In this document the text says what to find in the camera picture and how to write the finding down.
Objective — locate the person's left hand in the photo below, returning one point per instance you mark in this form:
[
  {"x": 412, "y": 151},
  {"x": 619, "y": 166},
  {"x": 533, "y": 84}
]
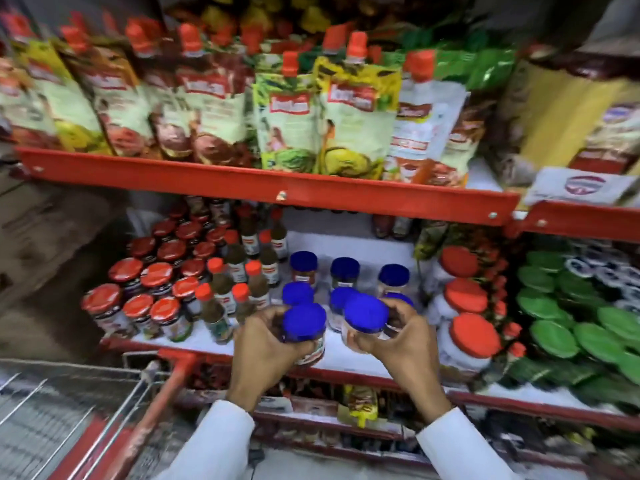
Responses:
[{"x": 257, "y": 362}]

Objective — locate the person's right hand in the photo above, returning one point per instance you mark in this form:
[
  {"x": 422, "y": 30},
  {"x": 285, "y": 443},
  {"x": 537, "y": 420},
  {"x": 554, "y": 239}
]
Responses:
[{"x": 412, "y": 359}]

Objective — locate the person's left thumb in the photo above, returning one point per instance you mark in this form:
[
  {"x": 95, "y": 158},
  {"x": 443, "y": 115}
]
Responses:
[{"x": 299, "y": 349}]

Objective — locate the person's right thumb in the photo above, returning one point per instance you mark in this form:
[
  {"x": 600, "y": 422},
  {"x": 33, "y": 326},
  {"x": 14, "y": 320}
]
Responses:
[{"x": 371, "y": 346}]

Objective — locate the blue-lid spice jar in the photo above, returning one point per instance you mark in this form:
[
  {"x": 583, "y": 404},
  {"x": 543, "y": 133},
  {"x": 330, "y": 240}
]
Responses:
[
  {"x": 366, "y": 313},
  {"x": 304, "y": 322}
]

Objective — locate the person's left forearm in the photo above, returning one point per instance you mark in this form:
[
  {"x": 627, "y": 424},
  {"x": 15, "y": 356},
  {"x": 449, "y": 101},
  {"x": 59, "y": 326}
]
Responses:
[{"x": 215, "y": 442}]

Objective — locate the person's right forearm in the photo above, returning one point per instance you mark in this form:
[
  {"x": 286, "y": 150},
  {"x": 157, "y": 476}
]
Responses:
[{"x": 460, "y": 447}]

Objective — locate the white shelf with red edge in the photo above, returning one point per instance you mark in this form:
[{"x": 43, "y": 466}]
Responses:
[{"x": 345, "y": 357}]

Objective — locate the small yellow pouch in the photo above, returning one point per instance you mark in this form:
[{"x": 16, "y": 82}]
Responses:
[{"x": 361, "y": 403}]

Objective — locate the group of blue-capped jars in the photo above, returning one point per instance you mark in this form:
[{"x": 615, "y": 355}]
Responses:
[{"x": 345, "y": 270}]

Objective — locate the row of orange-cap sauce bottles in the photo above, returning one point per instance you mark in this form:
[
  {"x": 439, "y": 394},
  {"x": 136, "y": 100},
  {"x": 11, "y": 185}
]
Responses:
[{"x": 221, "y": 283}]

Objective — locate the white jar with red lid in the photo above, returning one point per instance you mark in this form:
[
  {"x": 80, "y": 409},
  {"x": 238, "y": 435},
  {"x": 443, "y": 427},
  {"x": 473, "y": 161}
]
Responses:
[
  {"x": 465, "y": 295},
  {"x": 474, "y": 336},
  {"x": 459, "y": 261}
]

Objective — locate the small dark bottle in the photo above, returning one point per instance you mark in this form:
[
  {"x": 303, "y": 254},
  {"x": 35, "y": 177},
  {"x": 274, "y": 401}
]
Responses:
[
  {"x": 382, "y": 226},
  {"x": 402, "y": 227}
]

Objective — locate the dark green pouch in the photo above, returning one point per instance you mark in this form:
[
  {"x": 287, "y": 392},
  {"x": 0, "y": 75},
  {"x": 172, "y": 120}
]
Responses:
[{"x": 430, "y": 239}]

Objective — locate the row of small red-cap bottles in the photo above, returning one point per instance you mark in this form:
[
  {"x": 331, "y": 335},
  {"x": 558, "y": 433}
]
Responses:
[{"x": 500, "y": 294}]

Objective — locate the group of red-lid pickle jars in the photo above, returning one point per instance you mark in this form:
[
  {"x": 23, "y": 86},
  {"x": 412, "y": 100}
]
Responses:
[{"x": 156, "y": 275}]

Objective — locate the red metal shelf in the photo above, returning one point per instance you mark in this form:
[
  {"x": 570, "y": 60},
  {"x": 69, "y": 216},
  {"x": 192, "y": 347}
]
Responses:
[
  {"x": 250, "y": 187},
  {"x": 580, "y": 222}
]

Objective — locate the group of green-lid jars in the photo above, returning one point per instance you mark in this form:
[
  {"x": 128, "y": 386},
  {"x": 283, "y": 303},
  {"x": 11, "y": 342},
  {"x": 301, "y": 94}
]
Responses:
[{"x": 552, "y": 338}]

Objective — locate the row of spouted sauce pouches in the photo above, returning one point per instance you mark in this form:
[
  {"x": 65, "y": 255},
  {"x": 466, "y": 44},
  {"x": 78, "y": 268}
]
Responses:
[{"x": 287, "y": 119}]

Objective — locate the group of white-lid tubs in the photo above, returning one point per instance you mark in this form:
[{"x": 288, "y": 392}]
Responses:
[{"x": 607, "y": 274}]

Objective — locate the large yellow packet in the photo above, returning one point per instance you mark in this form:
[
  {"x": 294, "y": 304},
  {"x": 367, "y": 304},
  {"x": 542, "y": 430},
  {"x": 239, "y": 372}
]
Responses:
[{"x": 555, "y": 114}]

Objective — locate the pile of green packets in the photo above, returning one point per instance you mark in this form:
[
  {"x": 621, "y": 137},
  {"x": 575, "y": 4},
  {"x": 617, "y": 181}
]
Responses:
[{"x": 480, "y": 64}]

